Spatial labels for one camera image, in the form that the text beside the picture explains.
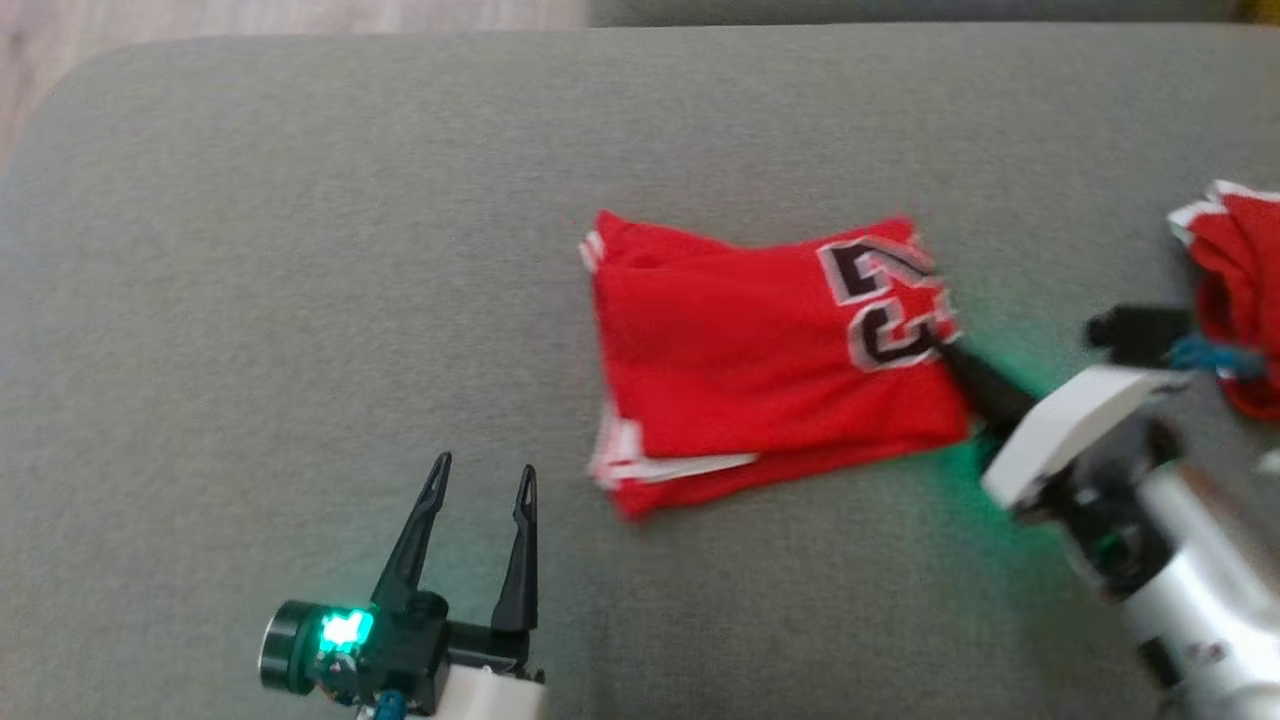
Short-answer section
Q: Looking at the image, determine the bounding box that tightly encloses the small grey sofa cushion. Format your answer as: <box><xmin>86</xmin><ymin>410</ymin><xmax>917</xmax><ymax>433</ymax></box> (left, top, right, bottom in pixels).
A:
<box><xmin>585</xmin><ymin>0</ymin><xmax>1241</xmax><ymax>28</ymax></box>

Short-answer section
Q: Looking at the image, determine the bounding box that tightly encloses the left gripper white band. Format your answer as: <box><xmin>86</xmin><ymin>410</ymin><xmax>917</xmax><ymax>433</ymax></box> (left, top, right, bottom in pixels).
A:
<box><xmin>258</xmin><ymin>452</ymin><xmax>549</xmax><ymax>720</ymax></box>

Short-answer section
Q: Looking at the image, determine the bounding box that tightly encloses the red shorts white stripe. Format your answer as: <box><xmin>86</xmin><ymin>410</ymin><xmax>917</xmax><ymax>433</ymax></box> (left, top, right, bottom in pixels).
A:
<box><xmin>1167</xmin><ymin>180</ymin><xmax>1280</xmax><ymax>423</ymax></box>

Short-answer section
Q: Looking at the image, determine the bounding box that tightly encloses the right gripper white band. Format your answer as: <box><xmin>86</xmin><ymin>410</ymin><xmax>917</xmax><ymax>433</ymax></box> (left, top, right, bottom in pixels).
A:
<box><xmin>940</xmin><ymin>343</ymin><xmax>1186</xmax><ymax>601</ymax></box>

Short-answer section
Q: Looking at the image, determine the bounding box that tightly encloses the right cable teal connector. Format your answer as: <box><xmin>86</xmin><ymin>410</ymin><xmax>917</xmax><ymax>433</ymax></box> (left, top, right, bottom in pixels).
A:
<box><xmin>1168</xmin><ymin>334</ymin><xmax>1267</xmax><ymax>383</ymax></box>

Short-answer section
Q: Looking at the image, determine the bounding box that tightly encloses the red jersey with number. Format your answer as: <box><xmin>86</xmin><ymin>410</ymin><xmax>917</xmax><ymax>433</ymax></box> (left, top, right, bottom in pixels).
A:
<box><xmin>580</xmin><ymin>208</ymin><xmax>977</xmax><ymax>523</ymax></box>

